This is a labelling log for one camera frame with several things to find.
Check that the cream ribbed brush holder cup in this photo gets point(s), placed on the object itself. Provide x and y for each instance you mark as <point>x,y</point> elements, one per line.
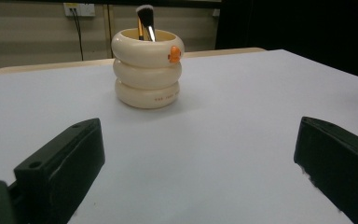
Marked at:
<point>146,77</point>

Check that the black makeup brush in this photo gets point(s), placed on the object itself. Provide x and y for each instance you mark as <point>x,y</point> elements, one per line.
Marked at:
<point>146,17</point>

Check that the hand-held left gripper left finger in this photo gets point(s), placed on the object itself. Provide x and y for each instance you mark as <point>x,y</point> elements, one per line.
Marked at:
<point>65,165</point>

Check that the black curtain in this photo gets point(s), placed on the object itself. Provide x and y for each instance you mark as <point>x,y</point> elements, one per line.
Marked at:
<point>307,28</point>

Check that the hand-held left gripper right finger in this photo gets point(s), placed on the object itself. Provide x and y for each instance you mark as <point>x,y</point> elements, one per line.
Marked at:
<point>338,161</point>

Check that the black horizontal frame bar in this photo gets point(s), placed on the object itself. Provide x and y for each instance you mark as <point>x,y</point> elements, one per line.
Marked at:
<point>174,3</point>

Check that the white wall outlet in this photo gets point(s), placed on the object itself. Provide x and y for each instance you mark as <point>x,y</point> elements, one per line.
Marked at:
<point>85,9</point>

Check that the light wooden table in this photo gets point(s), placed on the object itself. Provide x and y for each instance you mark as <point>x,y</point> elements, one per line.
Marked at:
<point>59,64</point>

